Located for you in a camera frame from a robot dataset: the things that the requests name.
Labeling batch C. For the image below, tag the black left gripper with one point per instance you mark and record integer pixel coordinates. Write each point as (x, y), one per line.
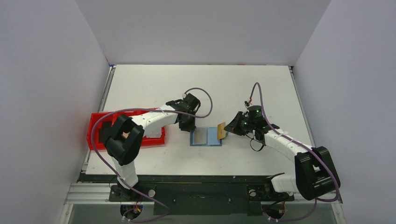
(248, 123)

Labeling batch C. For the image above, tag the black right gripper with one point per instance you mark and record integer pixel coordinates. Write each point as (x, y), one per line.
(191, 111)

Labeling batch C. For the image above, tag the gold VIP card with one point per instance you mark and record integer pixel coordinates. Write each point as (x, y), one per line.
(221, 133)

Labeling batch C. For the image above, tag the blue leather card holder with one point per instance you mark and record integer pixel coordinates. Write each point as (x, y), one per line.
(212, 140)

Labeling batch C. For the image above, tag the white VIP card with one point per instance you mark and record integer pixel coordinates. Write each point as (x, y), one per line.
(155, 134)

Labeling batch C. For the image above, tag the red plastic compartment tray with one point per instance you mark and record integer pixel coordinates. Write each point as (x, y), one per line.
(101, 120)

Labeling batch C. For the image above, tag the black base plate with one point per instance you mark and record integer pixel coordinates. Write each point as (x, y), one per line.
(196, 194)

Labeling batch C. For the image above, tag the aluminium frame rail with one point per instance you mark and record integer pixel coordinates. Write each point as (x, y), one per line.
(98, 193)

